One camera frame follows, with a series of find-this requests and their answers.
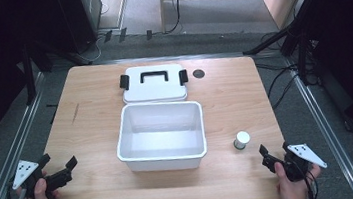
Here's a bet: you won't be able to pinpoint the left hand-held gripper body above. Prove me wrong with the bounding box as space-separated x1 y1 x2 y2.
8 154 77 199

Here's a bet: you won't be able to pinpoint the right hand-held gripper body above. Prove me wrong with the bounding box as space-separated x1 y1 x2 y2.
260 140 329 186

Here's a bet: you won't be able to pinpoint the person's right hand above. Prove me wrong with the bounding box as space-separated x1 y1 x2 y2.
273 157 325 199

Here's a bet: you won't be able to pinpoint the small silver can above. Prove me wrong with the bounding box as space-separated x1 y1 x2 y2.
232 129 253 152

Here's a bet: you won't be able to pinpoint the black metal stand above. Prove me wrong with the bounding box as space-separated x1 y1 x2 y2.
17 37 58 107
238 12 325 93

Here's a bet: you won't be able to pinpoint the white plastic storage box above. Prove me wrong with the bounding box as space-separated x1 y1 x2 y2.
111 96 210 178

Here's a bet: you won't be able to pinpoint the black round table grommet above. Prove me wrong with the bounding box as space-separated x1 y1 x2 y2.
191 68 206 80

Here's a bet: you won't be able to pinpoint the black cabinet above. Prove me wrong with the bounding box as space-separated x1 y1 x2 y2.
51 0 109 58

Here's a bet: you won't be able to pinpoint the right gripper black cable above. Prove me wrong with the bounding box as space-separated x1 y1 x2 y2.
296 158 321 199

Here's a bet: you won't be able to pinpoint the black floor cables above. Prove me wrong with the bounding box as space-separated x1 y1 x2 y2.
250 29 304 112

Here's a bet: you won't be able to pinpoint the white lid with black handle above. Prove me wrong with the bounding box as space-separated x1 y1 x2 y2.
117 60 192 109

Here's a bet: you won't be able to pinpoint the white floor cable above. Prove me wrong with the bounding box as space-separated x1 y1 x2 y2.
68 4 118 67

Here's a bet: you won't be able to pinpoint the black hanging cable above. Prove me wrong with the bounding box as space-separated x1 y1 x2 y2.
164 0 188 35

